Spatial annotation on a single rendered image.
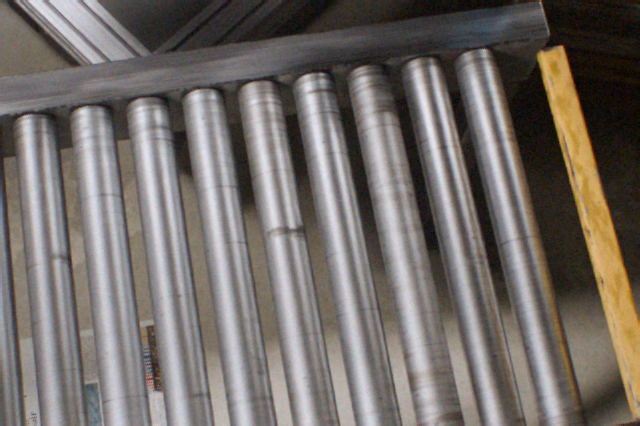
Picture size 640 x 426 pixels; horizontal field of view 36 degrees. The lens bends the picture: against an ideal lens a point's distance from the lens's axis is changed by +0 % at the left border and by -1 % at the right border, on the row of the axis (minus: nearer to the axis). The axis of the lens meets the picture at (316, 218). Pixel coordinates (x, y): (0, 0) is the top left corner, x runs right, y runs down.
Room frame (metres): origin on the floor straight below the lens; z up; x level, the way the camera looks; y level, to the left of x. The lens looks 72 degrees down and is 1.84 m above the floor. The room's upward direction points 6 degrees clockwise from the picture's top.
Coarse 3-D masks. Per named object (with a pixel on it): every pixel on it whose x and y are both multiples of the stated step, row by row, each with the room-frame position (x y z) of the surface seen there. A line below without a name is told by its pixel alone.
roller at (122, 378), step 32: (96, 128) 0.41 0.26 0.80; (96, 160) 0.37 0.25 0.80; (96, 192) 0.33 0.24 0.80; (96, 224) 0.30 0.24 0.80; (96, 256) 0.26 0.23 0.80; (128, 256) 0.27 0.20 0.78; (96, 288) 0.23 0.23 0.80; (128, 288) 0.23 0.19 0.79; (96, 320) 0.19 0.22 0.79; (128, 320) 0.20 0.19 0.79; (96, 352) 0.16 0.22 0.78; (128, 352) 0.16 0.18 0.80; (128, 384) 0.13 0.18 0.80; (128, 416) 0.10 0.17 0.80
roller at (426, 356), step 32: (352, 96) 0.49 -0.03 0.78; (384, 96) 0.49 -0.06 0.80; (384, 128) 0.45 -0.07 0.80; (384, 160) 0.41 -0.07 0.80; (384, 192) 0.37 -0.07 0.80; (384, 224) 0.34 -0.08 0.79; (416, 224) 0.34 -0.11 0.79; (384, 256) 0.30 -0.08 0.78; (416, 256) 0.30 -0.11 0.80; (416, 288) 0.26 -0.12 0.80; (416, 320) 0.23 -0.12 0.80; (416, 352) 0.20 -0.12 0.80; (448, 352) 0.20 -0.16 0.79; (416, 384) 0.16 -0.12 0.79; (448, 384) 0.17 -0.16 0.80; (416, 416) 0.13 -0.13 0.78; (448, 416) 0.13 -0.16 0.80
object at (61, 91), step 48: (240, 48) 0.53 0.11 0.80; (288, 48) 0.53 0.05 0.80; (336, 48) 0.54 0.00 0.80; (384, 48) 0.55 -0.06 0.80; (432, 48) 0.55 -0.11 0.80; (480, 48) 0.56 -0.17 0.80; (528, 48) 0.58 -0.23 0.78; (0, 96) 0.43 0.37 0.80; (48, 96) 0.44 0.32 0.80; (96, 96) 0.45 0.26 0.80; (144, 96) 0.45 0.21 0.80; (288, 96) 0.50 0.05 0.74
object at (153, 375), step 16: (80, 336) 0.31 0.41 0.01; (144, 336) 0.32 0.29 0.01; (32, 352) 0.27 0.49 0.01; (144, 352) 0.29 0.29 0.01; (32, 368) 0.24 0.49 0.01; (96, 368) 0.25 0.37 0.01; (32, 384) 0.21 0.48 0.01; (96, 384) 0.22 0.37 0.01; (160, 384) 0.23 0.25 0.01; (32, 400) 0.18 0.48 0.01; (96, 400) 0.19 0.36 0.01; (160, 400) 0.20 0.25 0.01; (32, 416) 0.15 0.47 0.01; (96, 416) 0.16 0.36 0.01; (160, 416) 0.18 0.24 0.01
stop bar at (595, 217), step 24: (552, 48) 0.56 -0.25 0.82; (552, 72) 0.53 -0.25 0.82; (552, 96) 0.50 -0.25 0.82; (576, 96) 0.50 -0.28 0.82; (576, 120) 0.47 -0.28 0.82; (576, 144) 0.44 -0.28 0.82; (576, 168) 0.41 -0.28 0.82; (576, 192) 0.39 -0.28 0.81; (600, 192) 0.39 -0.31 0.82; (600, 216) 0.36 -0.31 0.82; (600, 240) 0.33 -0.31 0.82; (600, 264) 0.31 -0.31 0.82; (600, 288) 0.28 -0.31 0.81; (624, 288) 0.28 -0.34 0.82; (624, 312) 0.26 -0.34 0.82; (624, 336) 0.23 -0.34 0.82; (624, 360) 0.21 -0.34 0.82; (624, 384) 0.18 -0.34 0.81
